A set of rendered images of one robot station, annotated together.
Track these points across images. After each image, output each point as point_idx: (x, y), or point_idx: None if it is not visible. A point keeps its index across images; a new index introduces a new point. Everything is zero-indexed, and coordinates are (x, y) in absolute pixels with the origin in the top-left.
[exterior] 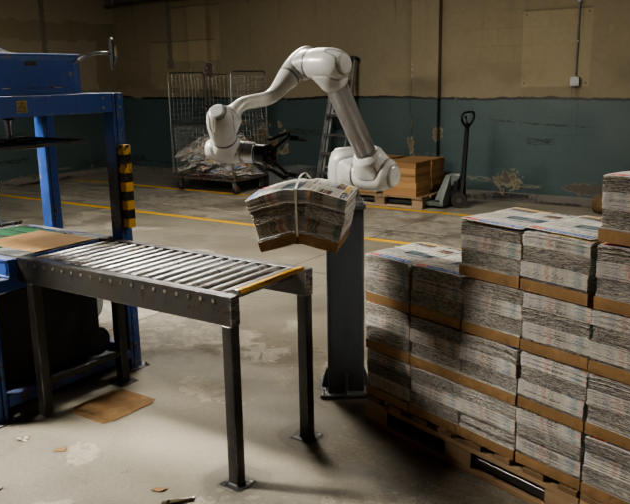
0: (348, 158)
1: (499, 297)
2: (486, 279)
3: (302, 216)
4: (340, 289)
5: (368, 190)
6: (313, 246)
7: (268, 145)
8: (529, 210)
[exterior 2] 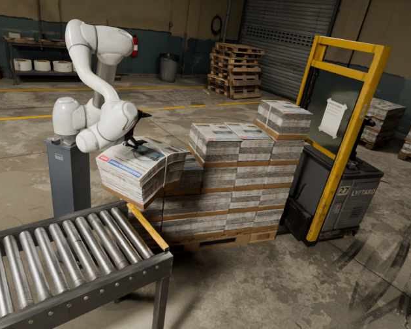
0: (78, 108)
1: (224, 172)
2: (219, 166)
3: (167, 172)
4: (79, 198)
5: None
6: (169, 188)
7: None
8: (202, 124)
